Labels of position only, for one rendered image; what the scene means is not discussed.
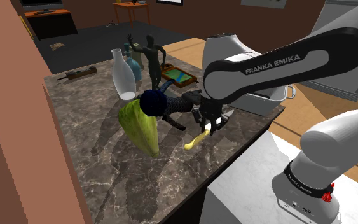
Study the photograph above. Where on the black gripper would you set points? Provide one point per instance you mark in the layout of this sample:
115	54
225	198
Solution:
210	110

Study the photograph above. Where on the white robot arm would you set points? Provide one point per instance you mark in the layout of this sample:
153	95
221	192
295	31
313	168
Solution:
259	69

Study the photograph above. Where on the silver metal pan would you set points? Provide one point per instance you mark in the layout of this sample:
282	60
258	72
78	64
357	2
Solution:
259	104

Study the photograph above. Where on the wooden framed green board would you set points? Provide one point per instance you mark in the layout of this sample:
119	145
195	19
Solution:
178	76

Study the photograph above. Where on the dark blue mesh-limbed figure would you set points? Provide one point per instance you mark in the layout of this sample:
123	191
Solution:
152	103

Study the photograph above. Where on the white marble robot stand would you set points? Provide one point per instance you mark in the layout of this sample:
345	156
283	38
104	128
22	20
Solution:
247	183

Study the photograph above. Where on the green lettuce leaf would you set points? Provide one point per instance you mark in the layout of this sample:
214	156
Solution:
141	130

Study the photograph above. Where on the dark human statue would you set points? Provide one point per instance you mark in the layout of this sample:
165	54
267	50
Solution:
154	59

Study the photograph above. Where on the teal bottle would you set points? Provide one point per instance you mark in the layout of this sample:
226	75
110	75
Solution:
135	69

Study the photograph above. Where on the olive grey block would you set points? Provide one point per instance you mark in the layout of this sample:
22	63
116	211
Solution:
136	56

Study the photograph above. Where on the clear glass vase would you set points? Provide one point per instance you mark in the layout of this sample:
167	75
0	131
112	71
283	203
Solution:
123	76

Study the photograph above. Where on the brown bar-shaped tool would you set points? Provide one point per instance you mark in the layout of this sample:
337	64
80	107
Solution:
81	73

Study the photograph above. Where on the orange side table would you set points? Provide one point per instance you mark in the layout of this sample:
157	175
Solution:
131	5

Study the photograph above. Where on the black cabinet with orange top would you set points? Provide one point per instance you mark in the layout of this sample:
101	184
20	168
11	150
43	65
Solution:
53	26

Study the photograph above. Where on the black television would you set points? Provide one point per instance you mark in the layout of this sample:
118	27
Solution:
40	3

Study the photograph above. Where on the white wall picture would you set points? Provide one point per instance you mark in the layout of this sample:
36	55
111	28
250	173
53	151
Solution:
169	2

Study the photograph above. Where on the pale grey wall picture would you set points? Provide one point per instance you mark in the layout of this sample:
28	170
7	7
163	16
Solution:
260	3

